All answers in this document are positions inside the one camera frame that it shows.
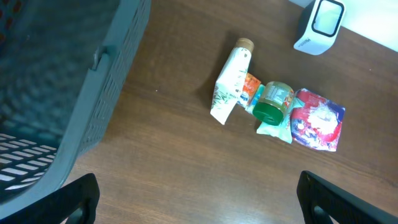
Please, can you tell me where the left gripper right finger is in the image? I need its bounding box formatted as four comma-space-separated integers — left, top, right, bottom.
297, 170, 397, 224

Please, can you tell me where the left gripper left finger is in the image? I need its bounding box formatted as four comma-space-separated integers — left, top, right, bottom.
1, 173, 100, 224

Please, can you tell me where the red purple snack bag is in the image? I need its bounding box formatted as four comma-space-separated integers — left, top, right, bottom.
290, 88, 345, 152

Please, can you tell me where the mint toilet tissue pack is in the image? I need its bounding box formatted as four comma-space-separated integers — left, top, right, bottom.
256, 97, 305, 144

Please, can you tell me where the green lid jar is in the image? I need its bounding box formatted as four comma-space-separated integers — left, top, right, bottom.
252, 82, 294, 126

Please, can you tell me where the orange tissue packet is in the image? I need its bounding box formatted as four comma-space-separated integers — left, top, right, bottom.
238, 73, 261, 108

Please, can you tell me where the white bamboo print tube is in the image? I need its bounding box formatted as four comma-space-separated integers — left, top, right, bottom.
210, 38, 254, 125

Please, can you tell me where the teal tissue packet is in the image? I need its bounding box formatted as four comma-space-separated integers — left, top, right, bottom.
245, 84, 265, 114

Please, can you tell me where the dark grey plastic basket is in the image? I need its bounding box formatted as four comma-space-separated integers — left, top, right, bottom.
1, 0, 151, 218

